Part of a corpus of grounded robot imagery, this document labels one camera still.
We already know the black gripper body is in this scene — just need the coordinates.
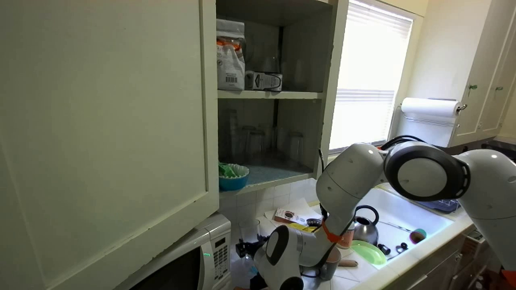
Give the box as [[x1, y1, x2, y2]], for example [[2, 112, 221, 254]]
[[234, 239, 269, 262]]

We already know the cream base cabinet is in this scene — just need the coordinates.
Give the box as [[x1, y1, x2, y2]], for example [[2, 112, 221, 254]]
[[369, 215, 516, 290]]

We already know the cream cabinet door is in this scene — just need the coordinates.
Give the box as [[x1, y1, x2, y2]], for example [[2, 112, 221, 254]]
[[0, 0, 221, 290]]

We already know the cream tall cabinet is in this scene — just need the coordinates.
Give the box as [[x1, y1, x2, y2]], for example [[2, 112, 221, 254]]
[[448, 0, 516, 151]]

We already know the white microwave oven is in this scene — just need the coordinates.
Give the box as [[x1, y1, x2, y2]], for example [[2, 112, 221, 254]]
[[113, 212, 234, 290]]

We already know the red white packet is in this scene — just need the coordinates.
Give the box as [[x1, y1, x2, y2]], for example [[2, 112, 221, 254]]
[[273, 207, 310, 228]]

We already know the teal bowl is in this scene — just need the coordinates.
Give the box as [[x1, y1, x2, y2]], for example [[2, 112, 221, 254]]
[[218, 162, 252, 194]]

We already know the blue patterned shelf liner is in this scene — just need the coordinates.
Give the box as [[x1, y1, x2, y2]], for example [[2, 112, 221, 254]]
[[247, 162, 316, 189]]

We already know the grey mug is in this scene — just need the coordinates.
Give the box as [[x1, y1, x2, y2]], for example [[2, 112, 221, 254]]
[[318, 244, 342, 283]]

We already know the green plate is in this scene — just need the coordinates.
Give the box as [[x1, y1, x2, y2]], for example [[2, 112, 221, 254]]
[[350, 239, 389, 268]]

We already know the white sink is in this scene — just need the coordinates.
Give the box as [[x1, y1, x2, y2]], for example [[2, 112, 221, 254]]
[[356, 184, 455, 265]]

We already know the round teal red sponge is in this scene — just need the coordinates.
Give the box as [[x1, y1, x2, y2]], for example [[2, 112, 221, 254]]
[[408, 228, 429, 246]]

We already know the silver box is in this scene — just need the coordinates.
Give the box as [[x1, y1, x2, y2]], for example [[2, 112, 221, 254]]
[[244, 70, 285, 94]]

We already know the white orange food bag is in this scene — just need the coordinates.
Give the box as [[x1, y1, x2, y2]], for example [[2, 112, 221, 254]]
[[216, 18, 248, 93]]

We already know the white window blind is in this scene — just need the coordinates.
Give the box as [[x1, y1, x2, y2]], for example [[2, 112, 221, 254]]
[[327, 0, 416, 155]]

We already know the white paper towel roll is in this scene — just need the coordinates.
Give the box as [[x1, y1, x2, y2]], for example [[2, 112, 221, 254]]
[[400, 96, 464, 125]]

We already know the orange velcro strap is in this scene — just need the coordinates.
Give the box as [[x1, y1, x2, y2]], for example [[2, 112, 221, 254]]
[[319, 221, 347, 249]]

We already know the steel kettle black handle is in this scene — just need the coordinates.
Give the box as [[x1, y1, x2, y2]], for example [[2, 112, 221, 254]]
[[352, 204, 381, 247]]

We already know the cream wall cabinet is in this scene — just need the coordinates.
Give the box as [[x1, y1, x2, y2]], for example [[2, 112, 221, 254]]
[[214, 0, 352, 199]]

